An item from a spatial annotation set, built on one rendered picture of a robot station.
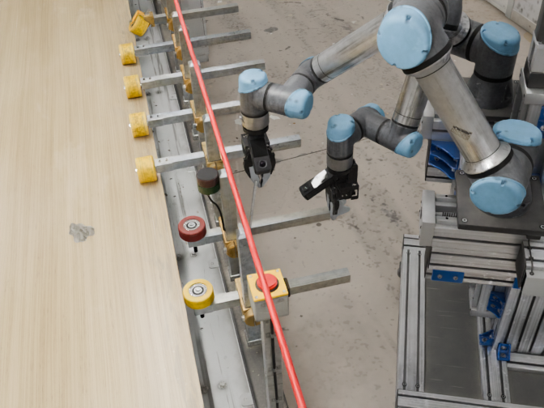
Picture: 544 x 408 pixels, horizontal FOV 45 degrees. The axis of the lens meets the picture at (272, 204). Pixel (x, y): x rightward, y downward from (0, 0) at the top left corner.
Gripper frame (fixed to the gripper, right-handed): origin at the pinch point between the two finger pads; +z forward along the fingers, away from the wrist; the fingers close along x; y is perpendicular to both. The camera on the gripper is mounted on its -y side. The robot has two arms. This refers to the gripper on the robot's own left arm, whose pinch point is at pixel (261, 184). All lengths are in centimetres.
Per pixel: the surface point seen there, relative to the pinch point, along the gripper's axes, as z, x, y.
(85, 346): 9, 53, -37
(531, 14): 86, -233, 222
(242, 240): -12.4, 11.4, -32.7
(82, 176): 9, 52, 30
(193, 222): 8.5, 20.7, -0.8
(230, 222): 4.7, 10.9, -7.7
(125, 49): 2, 32, 96
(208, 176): -12.5, 15.2, -7.0
